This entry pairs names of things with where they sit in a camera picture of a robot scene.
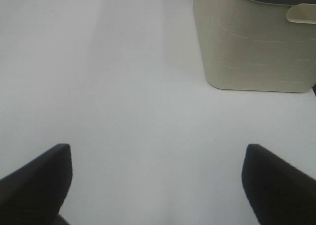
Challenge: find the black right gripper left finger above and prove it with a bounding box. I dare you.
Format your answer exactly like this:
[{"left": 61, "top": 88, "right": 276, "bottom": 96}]
[{"left": 0, "top": 144, "right": 73, "bottom": 225}]

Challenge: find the beige plastic bin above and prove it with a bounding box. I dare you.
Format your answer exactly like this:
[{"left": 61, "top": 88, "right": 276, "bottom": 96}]
[{"left": 193, "top": 0, "right": 316, "bottom": 93}]

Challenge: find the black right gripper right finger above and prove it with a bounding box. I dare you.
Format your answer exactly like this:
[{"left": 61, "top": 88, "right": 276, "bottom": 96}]
[{"left": 241, "top": 144, "right": 316, "bottom": 225}]

